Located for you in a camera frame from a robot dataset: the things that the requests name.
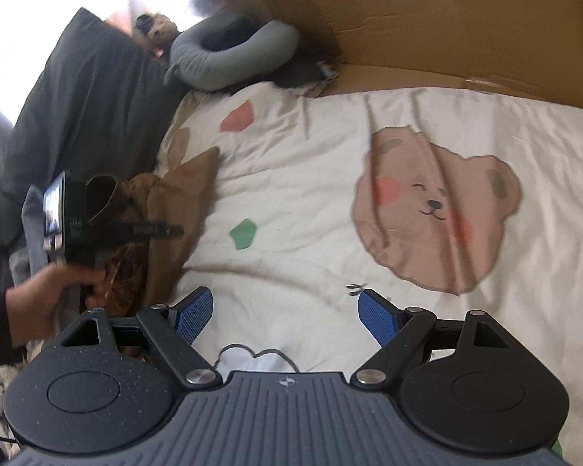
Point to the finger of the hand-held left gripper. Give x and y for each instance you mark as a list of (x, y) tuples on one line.
[(141, 231)]

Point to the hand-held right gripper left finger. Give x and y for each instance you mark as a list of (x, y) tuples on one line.
[(194, 315)]

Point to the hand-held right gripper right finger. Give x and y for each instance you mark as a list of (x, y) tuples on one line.
[(376, 318)]

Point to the brown printed t-shirt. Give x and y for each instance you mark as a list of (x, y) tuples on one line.
[(179, 204)]

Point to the person's left hand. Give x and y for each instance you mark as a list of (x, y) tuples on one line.
[(39, 301)]

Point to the grey-blue cloth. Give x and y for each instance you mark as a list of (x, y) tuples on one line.
[(31, 213)]

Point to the dark grey pillow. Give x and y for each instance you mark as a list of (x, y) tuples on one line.
[(77, 107)]

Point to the bear print bedsheet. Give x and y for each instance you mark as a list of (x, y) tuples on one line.
[(320, 179)]

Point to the grey neck pillow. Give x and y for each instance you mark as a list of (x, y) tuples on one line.
[(199, 68)]

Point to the brown teddy bear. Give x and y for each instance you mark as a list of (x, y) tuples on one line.
[(158, 29)]

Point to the black cloth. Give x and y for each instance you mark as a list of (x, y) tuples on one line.
[(296, 73)]

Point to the patterned floral cloth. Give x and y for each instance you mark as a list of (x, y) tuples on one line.
[(326, 77)]

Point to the brown cardboard sheet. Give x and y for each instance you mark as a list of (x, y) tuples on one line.
[(442, 24)]

